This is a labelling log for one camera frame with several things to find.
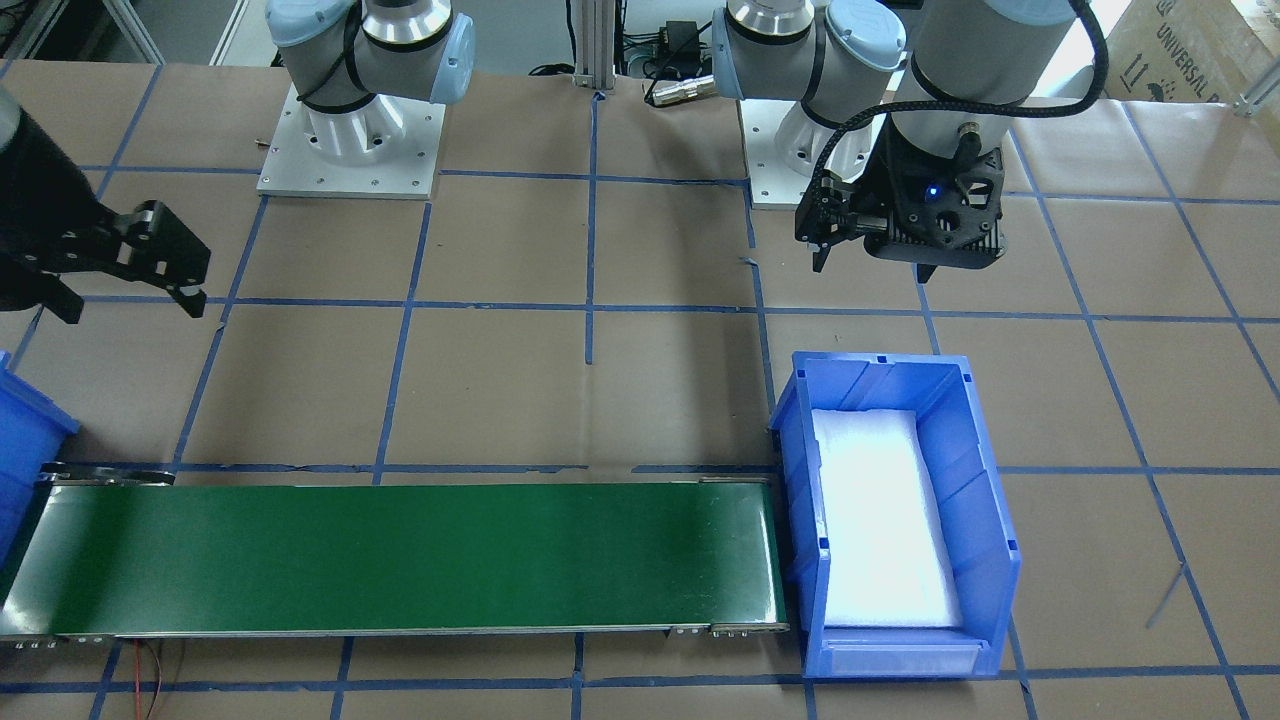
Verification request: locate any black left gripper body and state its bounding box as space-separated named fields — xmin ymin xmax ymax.
xmin=864 ymin=122 xmax=1006 ymax=283

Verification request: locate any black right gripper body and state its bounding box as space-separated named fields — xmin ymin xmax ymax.
xmin=1 ymin=100 xmax=115 ymax=324

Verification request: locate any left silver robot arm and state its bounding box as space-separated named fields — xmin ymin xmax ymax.
xmin=710 ymin=1 xmax=1111 ymax=283

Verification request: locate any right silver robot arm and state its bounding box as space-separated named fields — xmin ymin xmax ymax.
xmin=1 ymin=1 xmax=475 ymax=324

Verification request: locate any blue source bin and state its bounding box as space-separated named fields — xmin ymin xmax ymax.
xmin=771 ymin=351 xmax=1021 ymax=678

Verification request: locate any blue destination bin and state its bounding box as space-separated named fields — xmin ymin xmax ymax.
xmin=1 ymin=350 xmax=81 ymax=559

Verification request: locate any cardboard box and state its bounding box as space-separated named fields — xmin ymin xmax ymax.
xmin=1105 ymin=1 xmax=1279 ymax=104

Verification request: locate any green conveyor belt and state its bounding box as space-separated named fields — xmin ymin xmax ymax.
xmin=3 ymin=480 xmax=788 ymax=641

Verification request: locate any white foam pad source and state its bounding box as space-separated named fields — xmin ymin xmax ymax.
xmin=812 ymin=409 xmax=963 ymax=629

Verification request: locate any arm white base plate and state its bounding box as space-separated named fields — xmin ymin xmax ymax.
xmin=739 ymin=99 xmax=835 ymax=211
xmin=257 ymin=88 xmax=445 ymax=201

